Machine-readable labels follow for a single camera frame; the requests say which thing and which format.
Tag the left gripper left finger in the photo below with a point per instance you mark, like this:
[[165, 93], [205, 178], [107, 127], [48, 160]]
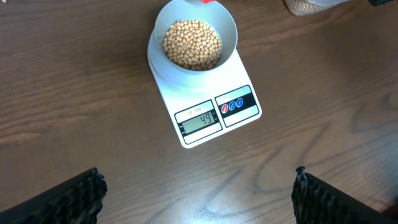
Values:
[[75, 201]]

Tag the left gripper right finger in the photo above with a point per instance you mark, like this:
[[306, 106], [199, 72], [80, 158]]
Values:
[[317, 202]]

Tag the red plastic measuring scoop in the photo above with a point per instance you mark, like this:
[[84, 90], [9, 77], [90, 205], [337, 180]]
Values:
[[207, 1]]

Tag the white digital kitchen scale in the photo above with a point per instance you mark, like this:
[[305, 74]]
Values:
[[207, 105]]

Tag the soybeans in white bowl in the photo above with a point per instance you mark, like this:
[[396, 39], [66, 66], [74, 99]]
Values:
[[193, 45]]

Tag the white round bowl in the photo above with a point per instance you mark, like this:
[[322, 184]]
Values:
[[213, 13]]

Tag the clear plastic soybean container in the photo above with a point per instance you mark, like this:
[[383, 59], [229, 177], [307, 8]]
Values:
[[308, 7]]

